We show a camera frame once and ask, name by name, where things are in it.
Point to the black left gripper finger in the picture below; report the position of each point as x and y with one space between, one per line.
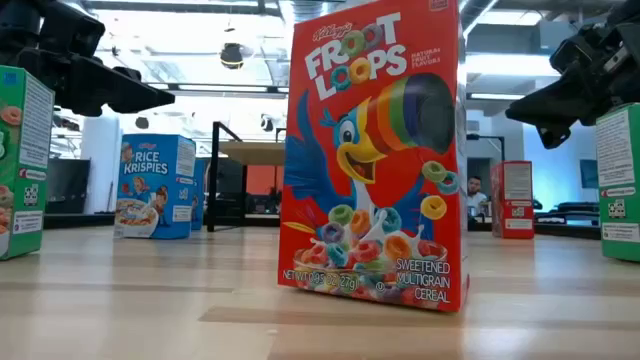
115 95
131 71

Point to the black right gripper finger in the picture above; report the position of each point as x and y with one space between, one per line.
555 136
555 105

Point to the green Apple Jacks cereal box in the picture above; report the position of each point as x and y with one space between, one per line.
25 150
620 175

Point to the red Froot Loops cereal box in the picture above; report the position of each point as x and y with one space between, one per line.
375 150
512 200

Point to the blue Rice Krispies cereal box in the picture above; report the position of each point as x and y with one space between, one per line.
150 175
200 200

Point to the black background robot arm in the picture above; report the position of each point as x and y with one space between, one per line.
265 202

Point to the wooden shelf with black legs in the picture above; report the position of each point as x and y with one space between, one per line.
255 152

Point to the computer monitor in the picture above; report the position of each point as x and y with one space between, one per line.
588 174

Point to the long ceiling light strip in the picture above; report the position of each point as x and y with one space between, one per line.
225 88
495 96

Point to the black bent pole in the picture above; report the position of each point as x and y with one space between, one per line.
487 136

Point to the white round column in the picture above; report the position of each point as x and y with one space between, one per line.
100 165

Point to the black desk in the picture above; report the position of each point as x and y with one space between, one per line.
570 212

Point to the grey ceiling air unit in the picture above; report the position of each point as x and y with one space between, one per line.
510 39

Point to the person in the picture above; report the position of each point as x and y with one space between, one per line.
476 192

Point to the black dome ceiling fixture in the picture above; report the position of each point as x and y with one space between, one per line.
231 55

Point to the black screen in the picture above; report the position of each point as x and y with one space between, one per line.
230 175
67 185

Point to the silver ventilation duct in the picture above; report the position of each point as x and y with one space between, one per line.
477 10

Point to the red wall panel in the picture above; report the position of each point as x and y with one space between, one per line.
265 180

